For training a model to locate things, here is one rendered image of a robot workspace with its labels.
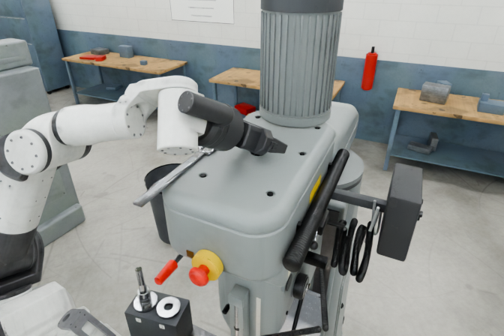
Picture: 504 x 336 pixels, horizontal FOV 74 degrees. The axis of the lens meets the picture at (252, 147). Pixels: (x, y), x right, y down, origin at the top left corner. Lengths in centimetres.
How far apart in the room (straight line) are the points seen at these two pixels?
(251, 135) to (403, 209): 50
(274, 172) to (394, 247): 50
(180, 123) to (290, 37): 38
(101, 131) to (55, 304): 41
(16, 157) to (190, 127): 30
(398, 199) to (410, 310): 212
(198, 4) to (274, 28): 499
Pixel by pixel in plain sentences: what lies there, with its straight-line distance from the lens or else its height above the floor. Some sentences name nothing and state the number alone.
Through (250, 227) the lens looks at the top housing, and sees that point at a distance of 57.
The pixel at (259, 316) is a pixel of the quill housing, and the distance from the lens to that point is 96.
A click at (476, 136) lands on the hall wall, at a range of 525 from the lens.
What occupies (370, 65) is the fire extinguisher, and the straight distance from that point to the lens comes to 480.
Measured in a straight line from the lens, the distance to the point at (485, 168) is 472.
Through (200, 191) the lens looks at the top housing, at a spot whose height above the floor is 189.
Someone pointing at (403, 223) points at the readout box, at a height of 165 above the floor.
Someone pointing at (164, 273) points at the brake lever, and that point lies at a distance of 74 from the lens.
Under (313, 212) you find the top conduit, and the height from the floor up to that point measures 181.
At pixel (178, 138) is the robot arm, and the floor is 202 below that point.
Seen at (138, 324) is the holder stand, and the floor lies 104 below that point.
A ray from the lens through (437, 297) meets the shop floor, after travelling 319.
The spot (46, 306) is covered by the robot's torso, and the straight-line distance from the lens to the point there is 85.
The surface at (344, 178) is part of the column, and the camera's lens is 130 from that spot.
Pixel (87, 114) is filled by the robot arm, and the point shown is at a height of 204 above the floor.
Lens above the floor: 225
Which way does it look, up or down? 28 degrees down
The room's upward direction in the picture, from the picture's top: straight up
